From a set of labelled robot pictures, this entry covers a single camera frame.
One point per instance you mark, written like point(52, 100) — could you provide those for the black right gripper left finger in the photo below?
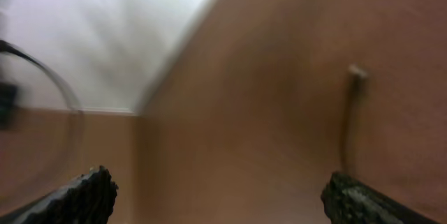
point(88, 199)

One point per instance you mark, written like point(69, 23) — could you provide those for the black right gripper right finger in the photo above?
point(349, 201)

